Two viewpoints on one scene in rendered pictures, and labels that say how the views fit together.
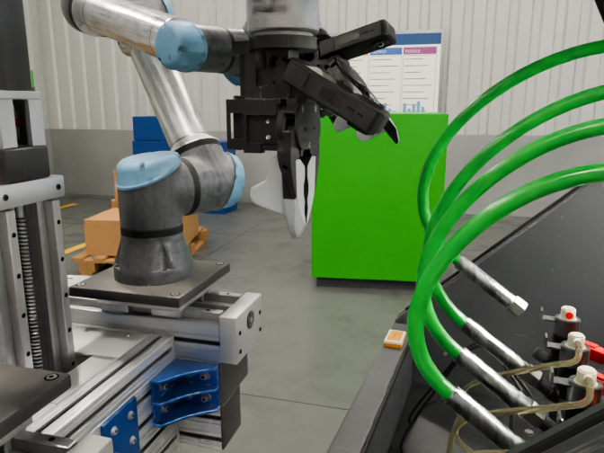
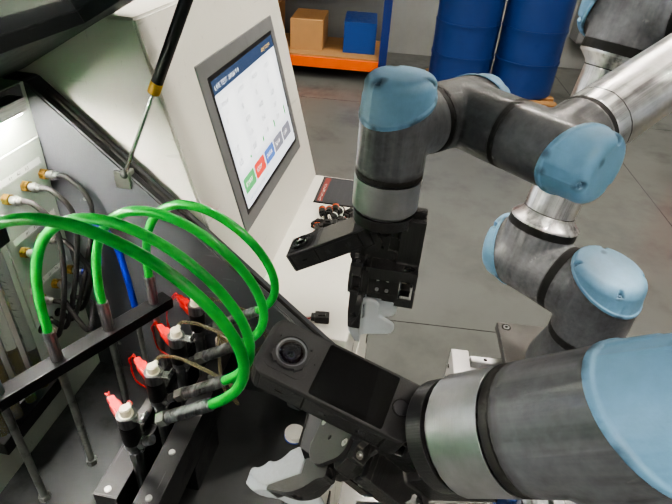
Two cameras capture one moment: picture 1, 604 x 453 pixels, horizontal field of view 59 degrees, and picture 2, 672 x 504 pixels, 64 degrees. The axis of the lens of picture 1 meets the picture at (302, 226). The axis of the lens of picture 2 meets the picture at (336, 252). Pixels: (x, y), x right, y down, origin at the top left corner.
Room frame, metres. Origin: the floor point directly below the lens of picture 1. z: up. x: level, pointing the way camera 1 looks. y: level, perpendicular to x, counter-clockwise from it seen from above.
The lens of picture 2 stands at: (1.11, -0.14, 1.74)
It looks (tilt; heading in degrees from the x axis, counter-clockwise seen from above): 35 degrees down; 168
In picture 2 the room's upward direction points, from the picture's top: 4 degrees clockwise
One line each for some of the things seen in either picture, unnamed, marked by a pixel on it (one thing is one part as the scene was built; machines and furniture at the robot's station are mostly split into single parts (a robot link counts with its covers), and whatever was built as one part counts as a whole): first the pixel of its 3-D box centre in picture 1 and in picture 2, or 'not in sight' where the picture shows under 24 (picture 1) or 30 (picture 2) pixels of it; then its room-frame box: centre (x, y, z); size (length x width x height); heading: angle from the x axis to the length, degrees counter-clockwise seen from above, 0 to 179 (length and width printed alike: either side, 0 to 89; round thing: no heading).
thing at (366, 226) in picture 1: (376, 195); not in sight; (4.28, -0.60, 0.65); 0.95 x 0.86 x 1.30; 82
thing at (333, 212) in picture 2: not in sight; (330, 223); (-0.04, 0.08, 1.01); 0.23 x 0.11 x 0.06; 160
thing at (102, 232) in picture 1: (146, 214); not in sight; (4.80, 1.42, 0.39); 1.20 x 0.85 x 0.79; 176
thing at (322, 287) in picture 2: not in sight; (327, 244); (-0.01, 0.07, 0.96); 0.70 x 0.22 x 0.03; 160
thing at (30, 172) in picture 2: not in sight; (44, 237); (0.28, -0.48, 1.20); 0.13 x 0.03 x 0.31; 160
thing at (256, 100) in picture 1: (277, 97); (384, 251); (0.59, 0.03, 1.37); 0.09 x 0.08 x 0.12; 70
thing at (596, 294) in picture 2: not in sight; (595, 295); (0.52, 0.42, 1.20); 0.13 x 0.12 x 0.14; 28
